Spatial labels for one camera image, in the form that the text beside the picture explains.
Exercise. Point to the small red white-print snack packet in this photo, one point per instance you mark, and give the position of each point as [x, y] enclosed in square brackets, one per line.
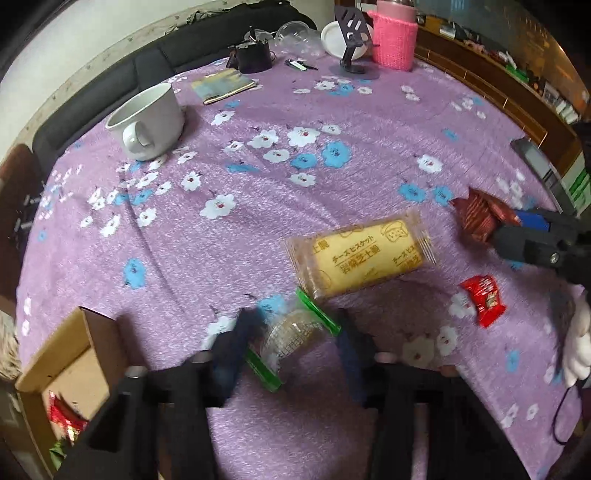
[484, 300]

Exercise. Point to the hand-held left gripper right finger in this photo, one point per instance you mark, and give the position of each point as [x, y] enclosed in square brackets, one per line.
[353, 360]

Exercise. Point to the green gold booklet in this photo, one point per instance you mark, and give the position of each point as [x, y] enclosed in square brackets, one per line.
[224, 86]

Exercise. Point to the green snack packet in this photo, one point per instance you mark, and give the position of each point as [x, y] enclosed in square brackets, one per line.
[59, 452]

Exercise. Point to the black pouch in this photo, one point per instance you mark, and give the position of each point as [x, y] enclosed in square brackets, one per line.
[251, 55]

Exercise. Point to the dark red snack packet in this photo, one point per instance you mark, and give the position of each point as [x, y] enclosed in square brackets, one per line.
[480, 217]

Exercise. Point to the dark grey phone stand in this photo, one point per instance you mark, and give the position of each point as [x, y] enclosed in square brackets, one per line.
[353, 44]

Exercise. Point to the wooden cabinet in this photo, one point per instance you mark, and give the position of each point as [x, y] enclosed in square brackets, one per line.
[485, 87]

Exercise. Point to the person's right hand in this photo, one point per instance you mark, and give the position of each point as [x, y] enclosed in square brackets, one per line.
[579, 341]

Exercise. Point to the pink knit-sleeved thermos bottle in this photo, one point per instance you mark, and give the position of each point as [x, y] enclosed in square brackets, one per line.
[395, 39]

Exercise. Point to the white plate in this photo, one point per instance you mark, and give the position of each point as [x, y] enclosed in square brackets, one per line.
[333, 39]

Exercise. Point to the clear plastic cup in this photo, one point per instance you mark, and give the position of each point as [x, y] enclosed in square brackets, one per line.
[295, 34]

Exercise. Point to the cardboard box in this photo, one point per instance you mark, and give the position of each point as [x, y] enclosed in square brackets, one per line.
[69, 364]

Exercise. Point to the purple floral tablecloth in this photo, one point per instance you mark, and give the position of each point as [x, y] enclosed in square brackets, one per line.
[231, 258]

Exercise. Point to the black smartphone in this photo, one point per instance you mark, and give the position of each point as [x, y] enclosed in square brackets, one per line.
[542, 170]

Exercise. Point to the brown chair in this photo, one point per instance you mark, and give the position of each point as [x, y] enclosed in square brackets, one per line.
[18, 198]

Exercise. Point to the white mug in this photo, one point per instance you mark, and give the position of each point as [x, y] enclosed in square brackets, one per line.
[154, 117]

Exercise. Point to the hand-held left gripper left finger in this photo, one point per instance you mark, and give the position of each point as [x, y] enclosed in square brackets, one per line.
[231, 350]

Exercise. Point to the clear green-edged snack packet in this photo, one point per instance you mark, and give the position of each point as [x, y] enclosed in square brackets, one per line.
[288, 337]

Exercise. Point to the green white box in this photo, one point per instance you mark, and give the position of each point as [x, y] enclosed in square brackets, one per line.
[581, 189]

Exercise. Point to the dark grey sofa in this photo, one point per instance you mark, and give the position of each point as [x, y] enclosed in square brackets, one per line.
[152, 60]

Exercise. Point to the yellow biscuit packet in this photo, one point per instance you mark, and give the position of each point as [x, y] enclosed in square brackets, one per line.
[360, 258]

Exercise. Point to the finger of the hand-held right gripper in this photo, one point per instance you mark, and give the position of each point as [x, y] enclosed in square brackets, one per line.
[533, 220]
[521, 247]

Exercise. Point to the bright red snack packet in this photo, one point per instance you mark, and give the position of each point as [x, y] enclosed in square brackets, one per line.
[64, 413]

